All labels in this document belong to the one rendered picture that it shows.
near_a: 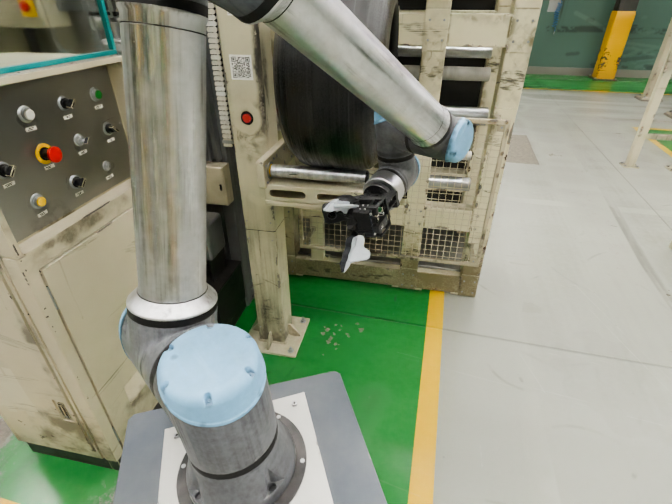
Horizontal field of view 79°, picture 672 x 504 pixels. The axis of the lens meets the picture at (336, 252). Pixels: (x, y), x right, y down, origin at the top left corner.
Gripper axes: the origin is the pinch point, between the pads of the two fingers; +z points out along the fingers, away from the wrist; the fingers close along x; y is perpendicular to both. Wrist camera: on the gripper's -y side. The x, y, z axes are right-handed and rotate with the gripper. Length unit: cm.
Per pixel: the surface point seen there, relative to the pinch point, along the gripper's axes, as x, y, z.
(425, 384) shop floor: 106, -10, -48
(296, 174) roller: 6, -42, -46
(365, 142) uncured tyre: -3.7, -13.1, -45.9
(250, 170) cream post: 5, -63, -47
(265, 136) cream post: -6, -54, -51
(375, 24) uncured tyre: -32, -7, -52
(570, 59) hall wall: 194, -22, -991
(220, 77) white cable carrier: -28, -64, -50
